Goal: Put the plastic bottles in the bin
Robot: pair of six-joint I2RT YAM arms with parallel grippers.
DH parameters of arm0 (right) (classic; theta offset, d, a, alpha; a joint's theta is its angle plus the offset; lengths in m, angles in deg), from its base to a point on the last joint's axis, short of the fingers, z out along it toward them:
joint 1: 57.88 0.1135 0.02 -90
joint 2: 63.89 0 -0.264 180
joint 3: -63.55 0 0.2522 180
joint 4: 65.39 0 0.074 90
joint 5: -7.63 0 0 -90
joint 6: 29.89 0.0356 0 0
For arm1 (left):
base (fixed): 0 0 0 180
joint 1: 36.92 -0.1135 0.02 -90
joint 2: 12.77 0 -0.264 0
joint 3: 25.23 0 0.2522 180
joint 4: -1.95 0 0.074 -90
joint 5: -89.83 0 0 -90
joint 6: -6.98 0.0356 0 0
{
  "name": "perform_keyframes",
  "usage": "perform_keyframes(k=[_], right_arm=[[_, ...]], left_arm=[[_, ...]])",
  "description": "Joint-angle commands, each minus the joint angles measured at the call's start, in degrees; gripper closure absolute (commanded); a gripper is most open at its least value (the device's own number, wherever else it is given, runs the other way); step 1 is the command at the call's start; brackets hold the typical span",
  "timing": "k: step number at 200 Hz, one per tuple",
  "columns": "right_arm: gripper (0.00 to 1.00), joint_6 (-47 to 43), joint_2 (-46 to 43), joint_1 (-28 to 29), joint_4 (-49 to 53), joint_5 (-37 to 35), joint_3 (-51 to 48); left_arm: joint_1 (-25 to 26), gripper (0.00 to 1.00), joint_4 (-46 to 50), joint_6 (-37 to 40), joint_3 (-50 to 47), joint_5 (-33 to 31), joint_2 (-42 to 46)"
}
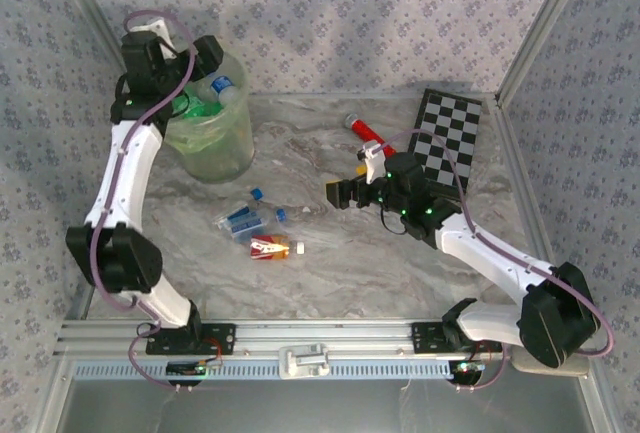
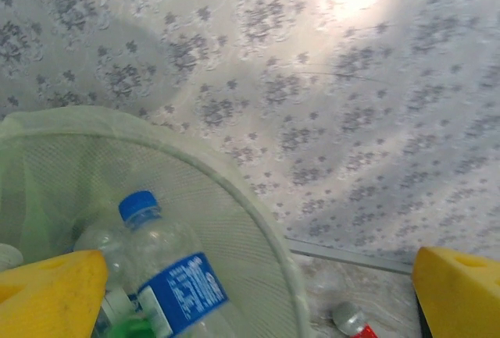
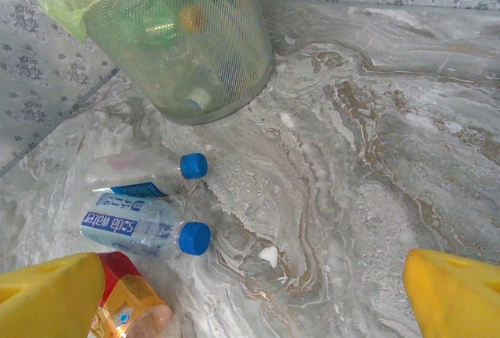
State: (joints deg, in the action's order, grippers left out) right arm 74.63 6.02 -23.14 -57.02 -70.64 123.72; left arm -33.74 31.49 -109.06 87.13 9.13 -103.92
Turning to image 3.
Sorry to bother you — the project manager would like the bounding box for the soda water bottle blue cap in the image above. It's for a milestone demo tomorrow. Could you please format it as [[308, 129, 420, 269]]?
[[79, 191, 213, 258]]

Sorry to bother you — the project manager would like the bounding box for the crushed clear bottle blue cap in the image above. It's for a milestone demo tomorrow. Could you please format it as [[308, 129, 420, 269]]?
[[84, 151, 209, 198]]

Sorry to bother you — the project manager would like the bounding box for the red label bottle white cap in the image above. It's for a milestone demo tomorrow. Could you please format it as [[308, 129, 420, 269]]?
[[87, 251, 181, 338]]

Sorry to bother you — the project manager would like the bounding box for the green Sprite bottle yellow cap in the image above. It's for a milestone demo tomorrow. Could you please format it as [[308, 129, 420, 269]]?
[[128, 0, 208, 42]]

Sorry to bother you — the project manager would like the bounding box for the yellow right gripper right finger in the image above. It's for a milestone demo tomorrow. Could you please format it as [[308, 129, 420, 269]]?
[[402, 247, 500, 338]]

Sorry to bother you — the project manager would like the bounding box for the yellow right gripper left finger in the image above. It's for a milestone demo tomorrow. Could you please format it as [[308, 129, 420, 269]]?
[[0, 251, 106, 338]]

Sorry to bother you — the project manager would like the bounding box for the mesh bin with green liner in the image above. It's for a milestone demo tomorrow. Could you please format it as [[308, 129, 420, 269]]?
[[21, 0, 275, 126]]

